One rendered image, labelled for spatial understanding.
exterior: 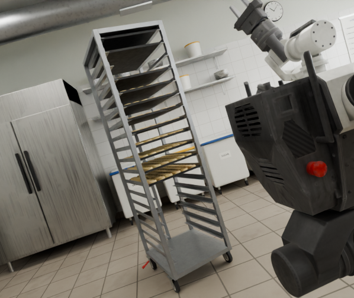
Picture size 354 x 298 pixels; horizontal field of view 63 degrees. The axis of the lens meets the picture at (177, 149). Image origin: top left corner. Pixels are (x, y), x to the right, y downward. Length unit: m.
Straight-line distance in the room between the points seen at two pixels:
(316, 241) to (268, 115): 0.31
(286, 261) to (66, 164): 3.21
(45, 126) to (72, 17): 1.30
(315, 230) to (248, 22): 0.73
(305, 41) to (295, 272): 0.52
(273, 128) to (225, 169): 3.44
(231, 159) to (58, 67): 2.86
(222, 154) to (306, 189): 3.37
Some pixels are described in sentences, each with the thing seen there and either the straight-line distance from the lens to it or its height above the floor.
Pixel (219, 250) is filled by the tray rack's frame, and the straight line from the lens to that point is 2.22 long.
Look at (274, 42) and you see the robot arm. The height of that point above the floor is 1.26.
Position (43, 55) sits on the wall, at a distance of 4.87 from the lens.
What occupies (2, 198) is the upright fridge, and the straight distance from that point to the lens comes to 3.99.
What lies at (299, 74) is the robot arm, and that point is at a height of 1.14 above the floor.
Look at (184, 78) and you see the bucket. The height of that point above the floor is 1.72.
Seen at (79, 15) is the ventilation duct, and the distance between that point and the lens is 3.82.
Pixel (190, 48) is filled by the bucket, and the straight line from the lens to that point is 4.50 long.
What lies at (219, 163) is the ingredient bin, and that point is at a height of 0.43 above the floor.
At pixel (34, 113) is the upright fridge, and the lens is 3.85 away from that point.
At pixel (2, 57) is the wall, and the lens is 5.05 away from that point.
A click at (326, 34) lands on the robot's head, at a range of 0.77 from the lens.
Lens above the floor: 1.09
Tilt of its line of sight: 4 degrees down
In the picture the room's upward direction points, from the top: 17 degrees counter-clockwise
